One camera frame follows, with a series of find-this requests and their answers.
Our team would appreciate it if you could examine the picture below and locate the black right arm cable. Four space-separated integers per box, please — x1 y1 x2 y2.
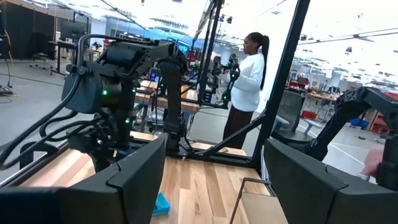
0 33 131 170

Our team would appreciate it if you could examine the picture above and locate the blue terry cloth towel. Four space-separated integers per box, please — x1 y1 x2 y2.
152 192 172 218

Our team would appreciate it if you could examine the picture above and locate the black metal rig frame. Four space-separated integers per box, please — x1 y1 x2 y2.
0 0 312 187

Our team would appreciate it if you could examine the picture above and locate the black computer monitor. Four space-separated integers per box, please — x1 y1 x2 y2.
60 20 88 41

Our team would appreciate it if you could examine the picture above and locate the wooden background table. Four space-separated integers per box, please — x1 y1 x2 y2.
136 79 200 113

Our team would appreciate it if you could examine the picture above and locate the person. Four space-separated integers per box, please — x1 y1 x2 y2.
222 31 271 150

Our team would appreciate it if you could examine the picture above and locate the grey office chair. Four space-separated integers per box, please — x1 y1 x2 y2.
272 89 324 142

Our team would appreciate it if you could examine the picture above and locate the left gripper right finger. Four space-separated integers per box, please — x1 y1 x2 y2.
264 138 398 224

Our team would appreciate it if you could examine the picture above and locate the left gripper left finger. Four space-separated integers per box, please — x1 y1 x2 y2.
0 133 169 224

